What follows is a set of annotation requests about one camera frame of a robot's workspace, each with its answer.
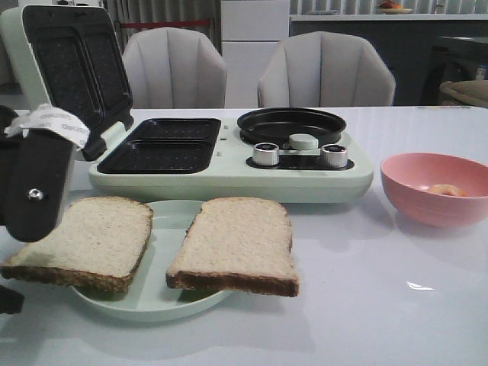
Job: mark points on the left beige upholstered chair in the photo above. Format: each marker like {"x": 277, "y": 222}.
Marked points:
{"x": 174, "y": 68}

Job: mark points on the red barrier belt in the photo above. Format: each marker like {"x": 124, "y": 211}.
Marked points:
{"x": 179, "y": 24}

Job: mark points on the left silver control knob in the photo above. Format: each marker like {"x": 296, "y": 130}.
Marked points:
{"x": 266, "y": 154}

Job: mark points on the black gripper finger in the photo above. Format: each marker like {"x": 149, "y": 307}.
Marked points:
{"x": 11, "y": 302}

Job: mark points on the mint green breakfast maker base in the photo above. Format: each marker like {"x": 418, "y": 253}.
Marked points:
{"x": 204, "y": 158}

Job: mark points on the black round frying pan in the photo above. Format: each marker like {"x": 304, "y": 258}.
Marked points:
{"x": 275, "y": 125}

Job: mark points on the white cabinet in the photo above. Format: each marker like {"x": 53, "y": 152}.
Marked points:
{"x": 250, "y": 31}

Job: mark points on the beige cushion seat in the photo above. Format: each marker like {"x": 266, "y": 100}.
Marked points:
{"x": 472, "y": 92}

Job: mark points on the mint green hinged lid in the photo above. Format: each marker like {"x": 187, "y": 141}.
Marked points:
{"x": 68, "y": 56}

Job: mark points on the fruit plate on counter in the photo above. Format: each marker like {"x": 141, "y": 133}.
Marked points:
{"x": 392, "y": 7}

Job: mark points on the pink bowl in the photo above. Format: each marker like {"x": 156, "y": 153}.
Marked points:
{"x": 405, "y": 178}

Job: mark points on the silver control knob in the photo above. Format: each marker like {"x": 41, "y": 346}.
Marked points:
{"x": 266, "y": 154}
{"x": 334, "y": 156}

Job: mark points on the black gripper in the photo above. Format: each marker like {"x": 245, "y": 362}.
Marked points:
{"x": 37, "y": 153}

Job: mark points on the beige upholstered chair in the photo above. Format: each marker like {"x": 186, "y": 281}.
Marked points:
{"x": 324, "y": 69}
{"x": 174, "y": 68}

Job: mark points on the mint green round plate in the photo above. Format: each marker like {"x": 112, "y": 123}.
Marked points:
{"x": 149, "y": 299}

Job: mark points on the right beige upholstered chair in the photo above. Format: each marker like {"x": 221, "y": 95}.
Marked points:
{"x": 324, "y": 69}

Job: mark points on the bread slice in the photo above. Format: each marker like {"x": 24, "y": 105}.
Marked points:
{"x": 99, "y": 243}
{"x": 237, "y": 244}

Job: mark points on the right silver control knob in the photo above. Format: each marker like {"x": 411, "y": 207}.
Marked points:
{"x": 334, "y": 156}

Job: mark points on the orange shrimp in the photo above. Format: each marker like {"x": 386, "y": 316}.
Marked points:
{"x": 447, "y": 189}

